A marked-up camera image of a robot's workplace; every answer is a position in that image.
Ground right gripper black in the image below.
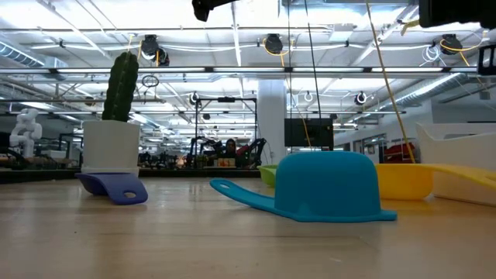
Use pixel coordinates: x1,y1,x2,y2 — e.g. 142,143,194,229
418,0,496,77

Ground white plastic basket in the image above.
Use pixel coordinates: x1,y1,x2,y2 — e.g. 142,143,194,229
415,122,496,207

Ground yellow measuring cup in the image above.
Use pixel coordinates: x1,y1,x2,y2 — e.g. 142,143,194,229
374,163,496,202

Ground green measuring cup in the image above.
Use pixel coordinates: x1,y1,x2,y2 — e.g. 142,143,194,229
257,164,279,188

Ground teal measuring cup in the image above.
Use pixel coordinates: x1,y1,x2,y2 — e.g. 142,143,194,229
209,150,398,224

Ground navy blue measuring cup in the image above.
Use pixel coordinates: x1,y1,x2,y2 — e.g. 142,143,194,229
74,172,150,206

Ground red storage bins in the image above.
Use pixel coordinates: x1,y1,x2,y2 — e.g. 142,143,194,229
383,142,416,164

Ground green cactus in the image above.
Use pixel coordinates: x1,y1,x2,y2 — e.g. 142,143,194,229
102,51,140,123

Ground person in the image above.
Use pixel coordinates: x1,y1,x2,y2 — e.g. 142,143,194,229
223,138,238,159

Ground black monitor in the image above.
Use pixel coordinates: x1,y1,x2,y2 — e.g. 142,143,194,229
284,117,335,149

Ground white plant pot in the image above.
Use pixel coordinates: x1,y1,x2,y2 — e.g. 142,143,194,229
80,119,141,179

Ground white robot figure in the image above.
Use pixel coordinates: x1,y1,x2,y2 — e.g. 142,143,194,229
9,108,43,159

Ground yellow cable tag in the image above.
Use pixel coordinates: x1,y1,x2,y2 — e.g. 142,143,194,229
400,18,422,36

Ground black robot station frame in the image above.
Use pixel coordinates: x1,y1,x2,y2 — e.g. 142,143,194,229
195,96,258,156

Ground yellow hanging cable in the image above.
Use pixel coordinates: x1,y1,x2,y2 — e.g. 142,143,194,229
365,0,416,164

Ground thin black hanging cable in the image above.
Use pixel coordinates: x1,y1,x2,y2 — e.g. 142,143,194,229
286,0,292,121

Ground black aluminium table frame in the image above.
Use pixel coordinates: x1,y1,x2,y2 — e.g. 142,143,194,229
0,167,261,184

